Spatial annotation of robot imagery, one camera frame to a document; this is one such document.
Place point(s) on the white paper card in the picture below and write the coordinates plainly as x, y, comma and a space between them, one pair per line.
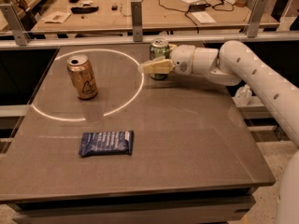
56, 17

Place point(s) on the blue snack packet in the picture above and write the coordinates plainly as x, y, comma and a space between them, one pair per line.
106, 143

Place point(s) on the wooden background desk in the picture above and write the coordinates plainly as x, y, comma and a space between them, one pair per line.
157, 15

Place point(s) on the left metal bracket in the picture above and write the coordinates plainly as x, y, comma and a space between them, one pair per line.
20, 35

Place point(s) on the clear plastic bottle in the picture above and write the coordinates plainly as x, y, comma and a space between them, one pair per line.
243, 95

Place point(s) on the metal bracket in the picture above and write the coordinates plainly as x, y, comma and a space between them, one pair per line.
20, 35
252, 27
136, 13

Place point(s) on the small black object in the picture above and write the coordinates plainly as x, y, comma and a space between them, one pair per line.
114, 7

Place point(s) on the metal rail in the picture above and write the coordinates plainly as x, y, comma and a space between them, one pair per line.
104, 40

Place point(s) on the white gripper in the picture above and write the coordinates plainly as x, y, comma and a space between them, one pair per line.
183, 59

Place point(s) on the gold soda can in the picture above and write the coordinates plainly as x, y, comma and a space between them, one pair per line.
81, 73

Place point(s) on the right metal bracket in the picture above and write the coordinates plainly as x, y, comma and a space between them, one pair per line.
252, 27

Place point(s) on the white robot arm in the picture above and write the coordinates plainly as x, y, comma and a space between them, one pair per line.
234, 62

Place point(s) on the black tool on desk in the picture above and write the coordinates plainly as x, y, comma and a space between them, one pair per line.
84, 10

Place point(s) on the white paper sheet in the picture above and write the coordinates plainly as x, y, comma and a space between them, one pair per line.
203, 17

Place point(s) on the black power adapter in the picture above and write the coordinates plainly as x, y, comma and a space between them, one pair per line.
195, 7

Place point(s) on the green soda can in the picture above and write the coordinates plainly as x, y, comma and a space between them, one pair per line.
158, 47

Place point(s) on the middle metal bracket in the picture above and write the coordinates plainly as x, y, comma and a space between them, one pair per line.
136, 13

